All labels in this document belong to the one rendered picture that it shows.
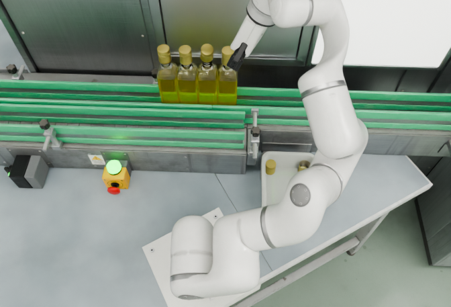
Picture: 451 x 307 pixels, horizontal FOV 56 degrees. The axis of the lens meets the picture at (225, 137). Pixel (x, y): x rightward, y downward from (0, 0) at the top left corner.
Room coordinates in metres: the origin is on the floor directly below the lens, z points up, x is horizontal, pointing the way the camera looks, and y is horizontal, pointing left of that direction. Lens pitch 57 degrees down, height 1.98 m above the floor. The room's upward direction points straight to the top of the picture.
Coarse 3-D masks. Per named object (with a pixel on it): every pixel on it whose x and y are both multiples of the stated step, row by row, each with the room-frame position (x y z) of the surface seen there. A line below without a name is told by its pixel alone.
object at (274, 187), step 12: (264, 156) 0.68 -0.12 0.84; (276, 156) 0.69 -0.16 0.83; (288, 156) 0.68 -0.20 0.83; (300, 156) 0.68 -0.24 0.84; (312, 156) 0.68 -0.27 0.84; (264, 168) 0.64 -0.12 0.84; (276, 168) 0.68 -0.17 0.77; (288, 168) 0.68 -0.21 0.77; (264, 180) 0.59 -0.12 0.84; (276, 180) 0.63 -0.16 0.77; (288, 180) 0.63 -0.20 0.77; (264, 192) 0.55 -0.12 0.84; (276, 192) 0.59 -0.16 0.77; (264, 204) 0.51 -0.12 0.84
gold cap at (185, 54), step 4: (180, 48) 0.82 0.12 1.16; (184, 48) 0.82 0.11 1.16; (188, 48) 0.82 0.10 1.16; (180, 52) 0.81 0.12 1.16; (184, 52) 0.81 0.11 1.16; (188, 52) 0.81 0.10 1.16; (180, 56) 0.81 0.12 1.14; (184, 56) 0.81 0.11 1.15; (188, 56) 0.81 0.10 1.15; (180, 60) 0.82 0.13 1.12; (184, 60) 0.81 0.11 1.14; (188, 60) 0.81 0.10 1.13; (192, 60) 0.82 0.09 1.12; (184, 64) 0.81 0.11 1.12; (188, 64) 0.81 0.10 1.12
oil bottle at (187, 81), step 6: (180, 66) 0.83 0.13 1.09; (192, 66) 0.83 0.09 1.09; (180, 72) 0.81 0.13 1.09; (186, 72) 0.81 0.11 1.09; (192, 72) 0.81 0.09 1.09; (180, 78) 0.80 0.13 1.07; (186, 78) 0.80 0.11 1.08; (192, 78) 0.80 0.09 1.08; (180, 84) 0.80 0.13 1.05; (186, 84) 0.79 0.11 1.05; (192, 84) 0.79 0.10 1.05; (180, 90) 0.80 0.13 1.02; (186, 90) 0.80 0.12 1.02; (192, 90) 0.79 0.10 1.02; (198, 90) 0.82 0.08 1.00; (180, 96) 0.80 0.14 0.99; (186, 96) 0.80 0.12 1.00; (192, 96) 0.79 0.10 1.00; (198, 96) 0.81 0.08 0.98; (186, 102) 0.80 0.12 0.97; (192, 102) 0.79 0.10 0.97; (198, 102) 0.80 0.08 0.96
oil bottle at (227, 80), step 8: (224, 72) 0.81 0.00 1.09; (232, 72) 0.81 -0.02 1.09; (224, 80) 0.79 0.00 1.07; (232, 80) 0.79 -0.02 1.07; (224, 88) 0.79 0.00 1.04; (232, 88) 0.79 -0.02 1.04; (224, 96) 0.79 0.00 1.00; (232, 96) 0.79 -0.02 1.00; (224, 104) 0.79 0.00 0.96; (232, 104) 0.79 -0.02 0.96
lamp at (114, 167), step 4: (112, 160) 0.66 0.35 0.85; (116, 160) 0.66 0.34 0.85; (108, 164) 0.64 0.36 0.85; (112, 164) 0.64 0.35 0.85; (116, 164) 0.64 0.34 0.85; (120, 164) 0.65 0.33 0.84; (108, 168) 0.63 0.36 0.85; (112, 168) 0.63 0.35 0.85; (116, 168) 0.63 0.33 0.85; (120, 168) 0.64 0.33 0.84; (108, 172) 0.63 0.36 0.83; (112, 172) 0.62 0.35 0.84; (116, 172) 0.62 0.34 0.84
